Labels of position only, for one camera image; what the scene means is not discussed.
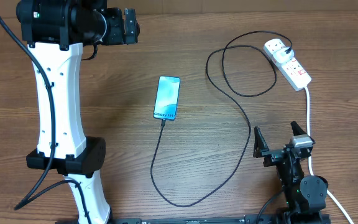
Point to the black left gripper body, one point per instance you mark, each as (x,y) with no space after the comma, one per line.
(115,33)

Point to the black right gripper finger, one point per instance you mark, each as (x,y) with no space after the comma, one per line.
(297,130)
(260,146)

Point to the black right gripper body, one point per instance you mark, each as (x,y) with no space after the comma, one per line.
(273,157)

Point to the Samsung Galaxy smartphone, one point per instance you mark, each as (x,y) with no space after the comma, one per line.
(167,98)

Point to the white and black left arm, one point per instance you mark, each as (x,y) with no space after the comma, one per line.
(56,33)

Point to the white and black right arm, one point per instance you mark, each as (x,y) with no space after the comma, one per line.
(305,194)

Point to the white charger adapter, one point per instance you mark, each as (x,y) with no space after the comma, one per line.
(283,55)

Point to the white power strip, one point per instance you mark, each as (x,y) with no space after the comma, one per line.
(293,71)

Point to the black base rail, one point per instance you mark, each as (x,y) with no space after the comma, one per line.
(247,219)

